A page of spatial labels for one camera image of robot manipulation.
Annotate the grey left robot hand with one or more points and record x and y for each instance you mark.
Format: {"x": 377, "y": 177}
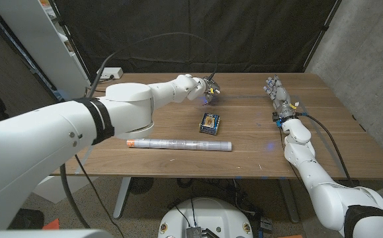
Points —
{"x": 211, "y": 87}

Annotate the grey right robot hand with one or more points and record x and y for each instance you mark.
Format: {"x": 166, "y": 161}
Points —
{"x": 283, "y": 97}

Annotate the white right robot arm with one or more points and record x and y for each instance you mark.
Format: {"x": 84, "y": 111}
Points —
{"x": 320, "y": 188}

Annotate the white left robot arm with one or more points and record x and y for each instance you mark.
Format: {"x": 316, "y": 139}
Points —
{"x": 45, "y": 132}

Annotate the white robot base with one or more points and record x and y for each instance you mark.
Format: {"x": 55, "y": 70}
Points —
{"x": 211, "y": 215}

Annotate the blue spam can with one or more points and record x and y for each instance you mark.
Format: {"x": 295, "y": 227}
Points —
{"x": 210, "y": 123}

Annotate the black backdrop cloth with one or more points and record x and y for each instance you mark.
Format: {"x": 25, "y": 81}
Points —
{"x": 244, "y": 33}

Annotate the clear tube orange cap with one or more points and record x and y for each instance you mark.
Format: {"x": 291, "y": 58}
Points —
{"x": 178, "y": 144}

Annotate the white power strip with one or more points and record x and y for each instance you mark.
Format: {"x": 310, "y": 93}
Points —
{"x": 111, "y": 72}

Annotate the white table leg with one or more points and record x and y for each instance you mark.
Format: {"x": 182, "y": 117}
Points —
{"x": 121, "y": 198}
{"x": 290, "y": 201}

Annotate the black round fan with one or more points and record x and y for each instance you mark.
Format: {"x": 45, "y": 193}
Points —
{"x": 141, "y": 185}

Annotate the white cabinet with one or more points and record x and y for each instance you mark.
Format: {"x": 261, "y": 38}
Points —
{"x": 29, "y": 33}

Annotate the orange floor piece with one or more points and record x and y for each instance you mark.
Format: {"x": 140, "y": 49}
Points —
{"x": 52, "y": 225}

